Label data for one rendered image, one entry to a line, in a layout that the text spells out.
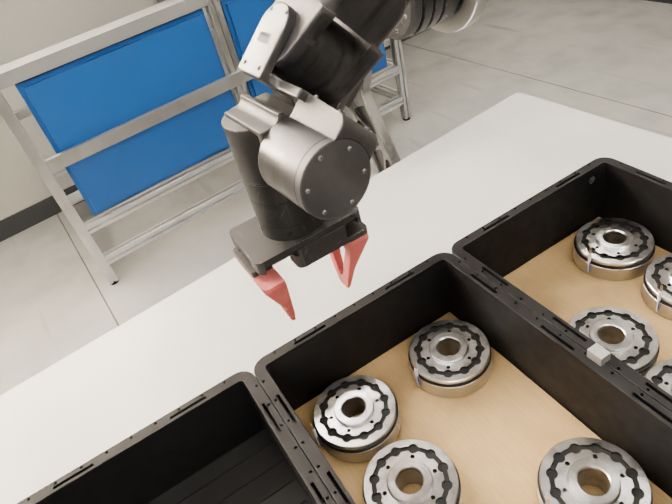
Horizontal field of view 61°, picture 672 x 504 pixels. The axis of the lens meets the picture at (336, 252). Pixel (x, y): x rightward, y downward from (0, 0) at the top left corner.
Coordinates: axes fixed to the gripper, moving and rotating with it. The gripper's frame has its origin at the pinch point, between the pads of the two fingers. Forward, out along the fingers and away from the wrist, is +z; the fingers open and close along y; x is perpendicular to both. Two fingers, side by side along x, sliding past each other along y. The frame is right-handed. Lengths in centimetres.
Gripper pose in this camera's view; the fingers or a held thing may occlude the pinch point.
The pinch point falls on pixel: (316, 294)
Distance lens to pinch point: 55.2
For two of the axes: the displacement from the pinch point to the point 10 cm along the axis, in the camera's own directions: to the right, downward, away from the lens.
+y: 8.3, -4.7, 2.9
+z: 2.1, 7.5, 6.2
